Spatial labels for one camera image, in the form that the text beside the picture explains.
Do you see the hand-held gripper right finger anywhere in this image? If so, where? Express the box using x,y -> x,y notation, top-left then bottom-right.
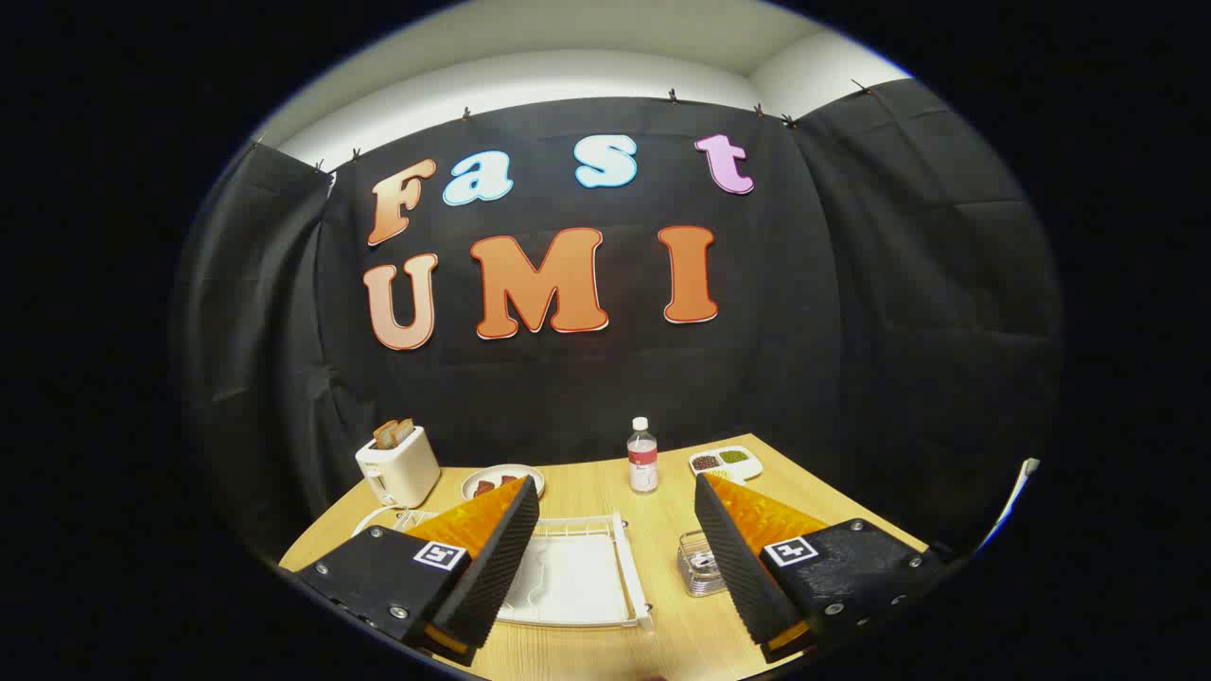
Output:
693,473 -> 952,663

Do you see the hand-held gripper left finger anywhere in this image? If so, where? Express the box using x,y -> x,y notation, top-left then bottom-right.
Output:
280,476 -> 541,668

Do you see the metal wire basket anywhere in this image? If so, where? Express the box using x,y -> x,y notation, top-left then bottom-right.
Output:
677,531 -> 730,598

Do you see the white wire dish rack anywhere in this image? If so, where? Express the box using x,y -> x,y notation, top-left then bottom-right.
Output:
393,511 -> 655,631

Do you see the beige round meat dish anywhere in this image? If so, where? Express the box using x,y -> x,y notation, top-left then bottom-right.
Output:
461,463 -> 547,502

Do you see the white compartment dish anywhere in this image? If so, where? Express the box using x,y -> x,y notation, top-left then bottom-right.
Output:
689,445 -> 763,484

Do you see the white toaster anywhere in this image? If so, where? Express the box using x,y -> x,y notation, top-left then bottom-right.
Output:
356,426 -> 442,509

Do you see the clear water bottle red label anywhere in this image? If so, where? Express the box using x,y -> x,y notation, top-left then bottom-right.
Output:
627,417 -> 659,495

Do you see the black backdrop cloth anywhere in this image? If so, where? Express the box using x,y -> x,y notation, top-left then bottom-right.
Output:
175,80 -> 1065,568

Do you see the white flat panel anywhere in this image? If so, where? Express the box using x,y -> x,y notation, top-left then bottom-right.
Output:
974,458 -> 1041,555

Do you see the white toaster cable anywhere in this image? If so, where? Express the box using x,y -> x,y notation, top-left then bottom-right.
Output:
352,505 -> 438,537

